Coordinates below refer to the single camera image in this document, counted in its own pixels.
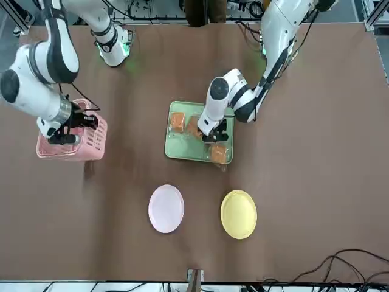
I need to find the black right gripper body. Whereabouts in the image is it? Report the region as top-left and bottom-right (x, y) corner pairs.
(67, 102), (92, 136)

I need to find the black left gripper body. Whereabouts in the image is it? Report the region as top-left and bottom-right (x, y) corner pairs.
(201, 118), (229, 144)

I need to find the orange bread pack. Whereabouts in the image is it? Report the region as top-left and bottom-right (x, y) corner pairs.
(168, 111), (188, 134)
(185, 115), (204, 139)
(206, 142), (229, 173)

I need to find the small pink plastic basket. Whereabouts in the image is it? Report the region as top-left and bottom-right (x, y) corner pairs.
(35, 98), (109, 161)

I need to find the green rectangular tray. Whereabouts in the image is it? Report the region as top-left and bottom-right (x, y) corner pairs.
(164, 100), (236, 165)

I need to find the yellow round plate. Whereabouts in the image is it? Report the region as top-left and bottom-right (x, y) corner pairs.
(220, 189), (258, 240)

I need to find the pale pinkish white plate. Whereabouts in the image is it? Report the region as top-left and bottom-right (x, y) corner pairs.
(148, 184), (185, 234)

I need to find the person's foot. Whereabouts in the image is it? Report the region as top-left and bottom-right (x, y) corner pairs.
(12, 9), (35, 37)

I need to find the person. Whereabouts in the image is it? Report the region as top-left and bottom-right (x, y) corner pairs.
(181, 0), (228, 27)

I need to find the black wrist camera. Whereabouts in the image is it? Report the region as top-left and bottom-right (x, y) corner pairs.
(47, 133), (82, 146)

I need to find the aluminium frame post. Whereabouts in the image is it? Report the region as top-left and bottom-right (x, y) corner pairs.
(187, 268), (205, 292)
(360, 0), (389, 85)

